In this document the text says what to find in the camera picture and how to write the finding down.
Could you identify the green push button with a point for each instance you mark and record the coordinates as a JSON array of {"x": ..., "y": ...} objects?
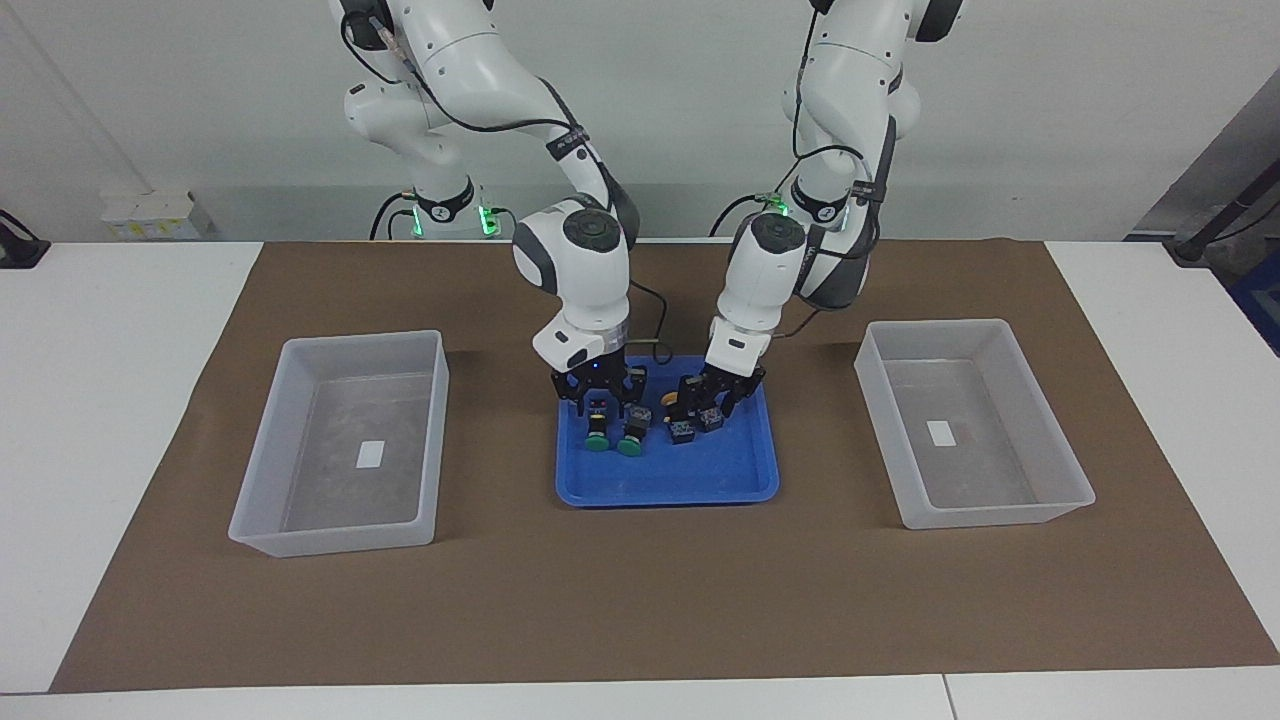
[
  {"x": 631, "y": 445},
  {"x": 597, "y": 440}
]

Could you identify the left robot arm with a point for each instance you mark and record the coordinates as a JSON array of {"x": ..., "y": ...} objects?
[{"x": 850, "y": 70}]

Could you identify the white socket box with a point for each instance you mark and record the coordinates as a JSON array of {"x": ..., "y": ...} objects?
[{"x": 150, "y": 215}]

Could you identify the translucent plastic box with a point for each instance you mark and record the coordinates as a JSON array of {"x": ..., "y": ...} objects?
[
  {"x": 345, "y": 450},
  {"x": 965, "y": 425}
]

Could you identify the black stand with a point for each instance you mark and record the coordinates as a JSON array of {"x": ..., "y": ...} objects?
[
  {"x": 20, "y": 248},
  {"x": 1215, "y": 225}
]

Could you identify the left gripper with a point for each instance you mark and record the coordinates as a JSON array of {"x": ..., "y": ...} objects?
[{"x": 730, "y": 380}]

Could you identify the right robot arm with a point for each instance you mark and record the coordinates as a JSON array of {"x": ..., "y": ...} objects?
[{"x": 470, "y": 70}]

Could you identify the blue plastic tray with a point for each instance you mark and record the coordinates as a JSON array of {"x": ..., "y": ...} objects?
[{"x": 690, "y": 475}]

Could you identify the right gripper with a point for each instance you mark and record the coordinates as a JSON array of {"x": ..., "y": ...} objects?
[{"x": 600, "y": 376}]

